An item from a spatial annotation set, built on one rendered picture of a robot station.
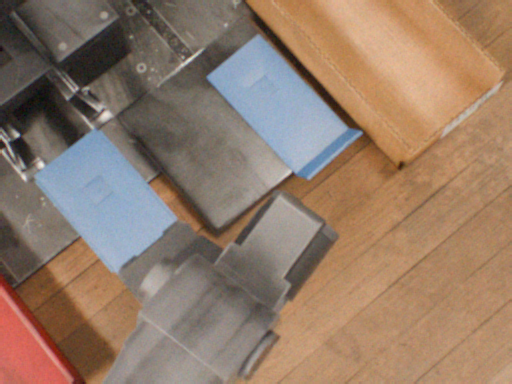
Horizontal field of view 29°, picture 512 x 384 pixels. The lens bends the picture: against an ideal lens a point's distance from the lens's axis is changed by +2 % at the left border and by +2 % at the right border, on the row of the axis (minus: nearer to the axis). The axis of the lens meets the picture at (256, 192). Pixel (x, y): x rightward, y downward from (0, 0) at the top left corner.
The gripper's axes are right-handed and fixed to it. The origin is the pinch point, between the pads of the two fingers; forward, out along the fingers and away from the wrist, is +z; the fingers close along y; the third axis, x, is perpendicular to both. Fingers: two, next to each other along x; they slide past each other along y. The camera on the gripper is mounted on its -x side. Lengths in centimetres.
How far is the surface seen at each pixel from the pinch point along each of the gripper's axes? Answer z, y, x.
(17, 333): 12.2, 0.4, 13.7
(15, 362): 11.2, -1.4, 15.5
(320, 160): 4.9, -3.5, -18.5
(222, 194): 9.0, -1.1, -9.5
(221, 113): 12.2, 4.5, -14.9
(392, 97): 8.2, -4.5, -29.3
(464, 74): 6.3, -7.0, -36.2
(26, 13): 16.1, 22.9, -6.2
